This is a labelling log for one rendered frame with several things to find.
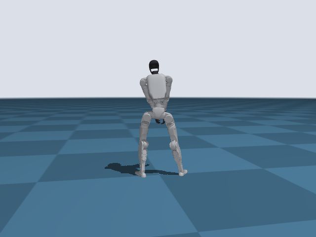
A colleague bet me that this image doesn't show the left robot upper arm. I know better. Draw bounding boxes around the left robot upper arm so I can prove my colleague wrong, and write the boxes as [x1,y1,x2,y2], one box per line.
[140,78,151,100]

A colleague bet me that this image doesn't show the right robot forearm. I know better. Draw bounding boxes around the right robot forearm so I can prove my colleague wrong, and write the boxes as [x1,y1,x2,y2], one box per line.
[162,98,169,111]

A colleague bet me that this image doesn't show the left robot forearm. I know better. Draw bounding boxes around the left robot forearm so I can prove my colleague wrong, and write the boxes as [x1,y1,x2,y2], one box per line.
[147,100,155,108]

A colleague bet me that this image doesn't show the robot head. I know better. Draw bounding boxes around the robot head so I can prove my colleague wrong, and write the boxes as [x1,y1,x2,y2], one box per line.
[149,60,159,75]

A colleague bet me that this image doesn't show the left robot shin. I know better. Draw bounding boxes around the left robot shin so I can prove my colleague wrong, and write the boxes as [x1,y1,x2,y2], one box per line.
[138,141,148,173]

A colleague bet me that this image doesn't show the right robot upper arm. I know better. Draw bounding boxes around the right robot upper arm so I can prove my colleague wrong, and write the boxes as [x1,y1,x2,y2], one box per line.
[165,76,172,98]

